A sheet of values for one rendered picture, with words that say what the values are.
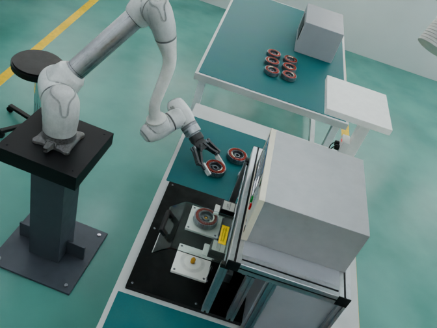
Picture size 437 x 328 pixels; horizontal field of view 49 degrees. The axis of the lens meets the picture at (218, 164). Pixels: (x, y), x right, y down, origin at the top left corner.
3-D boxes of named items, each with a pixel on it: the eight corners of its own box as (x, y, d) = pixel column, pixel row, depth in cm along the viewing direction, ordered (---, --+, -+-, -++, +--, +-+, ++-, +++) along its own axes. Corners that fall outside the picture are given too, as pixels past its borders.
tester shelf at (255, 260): (224, 268, 164) (228, 259, 162) (250, 153, 217) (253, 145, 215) (345, 308, 165) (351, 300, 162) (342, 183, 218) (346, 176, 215)
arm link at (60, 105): (43, 140, 215) (45, 99, 202) (38, 116, 227) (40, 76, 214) (80, 139, 222) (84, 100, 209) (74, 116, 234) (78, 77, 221)
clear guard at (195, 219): (151, 252, 169) (155, 241, 165) (170, 207, 188) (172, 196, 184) (239, 281, 170) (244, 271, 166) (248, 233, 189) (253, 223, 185)
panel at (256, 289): (240, 325, 184) (266, 279, 165) (261, 209, 236) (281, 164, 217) (243, 326, 184) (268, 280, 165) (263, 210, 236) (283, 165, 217)
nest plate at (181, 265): (170, 271, 194) (170, 270, 193) (179, 245, 206) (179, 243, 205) (205, 283, 194) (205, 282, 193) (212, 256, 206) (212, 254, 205)
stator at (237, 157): (240, 151, 270) (242, 146, 268) (248, 164, 263) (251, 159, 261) (222, 152, 265) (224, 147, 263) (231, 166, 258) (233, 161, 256)
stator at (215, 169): (199, 168, 250) (201, 163, 247) (212, 161, 257) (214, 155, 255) (215, 181, 246) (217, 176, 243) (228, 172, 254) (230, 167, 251)
